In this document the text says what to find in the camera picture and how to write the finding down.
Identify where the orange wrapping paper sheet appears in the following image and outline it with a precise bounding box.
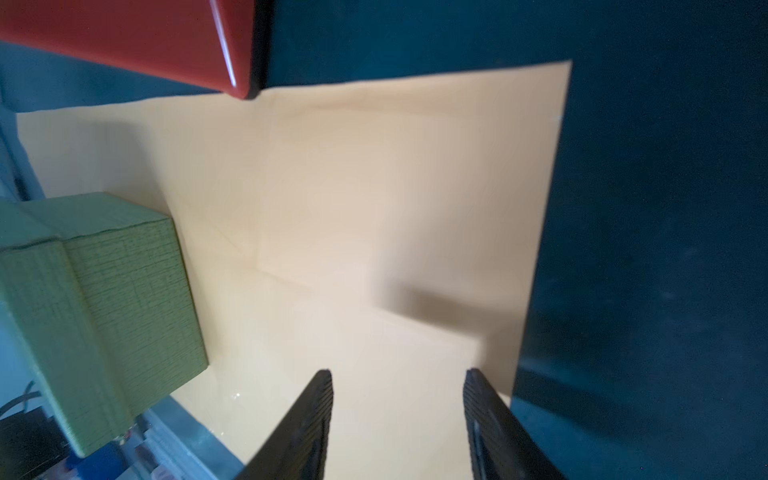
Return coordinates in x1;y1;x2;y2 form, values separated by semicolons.
17;61;572;479

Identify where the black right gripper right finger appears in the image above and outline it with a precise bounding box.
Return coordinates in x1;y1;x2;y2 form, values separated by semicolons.
463;368;565;480

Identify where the green gift box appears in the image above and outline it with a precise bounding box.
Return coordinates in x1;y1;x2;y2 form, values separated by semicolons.
1;193;208;457

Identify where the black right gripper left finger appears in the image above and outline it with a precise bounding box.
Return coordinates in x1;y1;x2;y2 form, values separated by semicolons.
237;369;334;480

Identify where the red tape dispenser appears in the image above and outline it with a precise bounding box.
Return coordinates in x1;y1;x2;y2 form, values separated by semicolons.
1;0;272;99

